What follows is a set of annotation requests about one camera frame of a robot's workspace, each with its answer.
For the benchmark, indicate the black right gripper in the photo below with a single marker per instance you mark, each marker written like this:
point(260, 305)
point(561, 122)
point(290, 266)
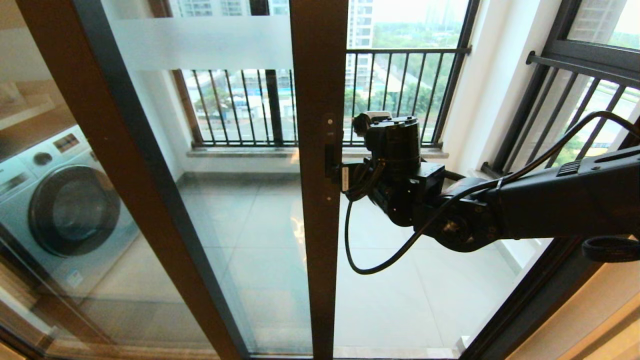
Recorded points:
point(395, 150)

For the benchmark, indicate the sliding glass door brown frame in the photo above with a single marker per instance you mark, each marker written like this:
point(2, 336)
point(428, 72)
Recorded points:
point(215, 45)

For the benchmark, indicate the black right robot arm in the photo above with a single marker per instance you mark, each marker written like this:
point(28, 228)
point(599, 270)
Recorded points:
point(575, 200)

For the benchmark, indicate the grey stone window sill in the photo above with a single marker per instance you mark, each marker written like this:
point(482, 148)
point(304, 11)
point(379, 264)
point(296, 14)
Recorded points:
point(250, 154)

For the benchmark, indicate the black window guard railing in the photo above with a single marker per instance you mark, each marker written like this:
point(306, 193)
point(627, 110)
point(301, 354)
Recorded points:
point(575, 62)
point(250, 145)

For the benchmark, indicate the dark brown door jamb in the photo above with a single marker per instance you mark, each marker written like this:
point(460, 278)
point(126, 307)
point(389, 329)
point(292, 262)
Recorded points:
point(540, 300)

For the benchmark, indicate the white front-load washing machine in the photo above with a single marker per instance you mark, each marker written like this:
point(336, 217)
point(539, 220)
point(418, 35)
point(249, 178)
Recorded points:
point(75, 210)

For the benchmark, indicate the light wooden shelf board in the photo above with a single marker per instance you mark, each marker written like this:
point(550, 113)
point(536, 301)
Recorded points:
point(30, 112)

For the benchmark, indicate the small white container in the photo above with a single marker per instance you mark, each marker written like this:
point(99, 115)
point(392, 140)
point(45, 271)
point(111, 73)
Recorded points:
point(10, 95)

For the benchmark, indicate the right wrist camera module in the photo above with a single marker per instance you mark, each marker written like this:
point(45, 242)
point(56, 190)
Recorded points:
point(365, 120)

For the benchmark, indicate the dark window frame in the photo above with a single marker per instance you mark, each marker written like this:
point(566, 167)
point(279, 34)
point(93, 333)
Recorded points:
point(600, 52)
point(273, 110)

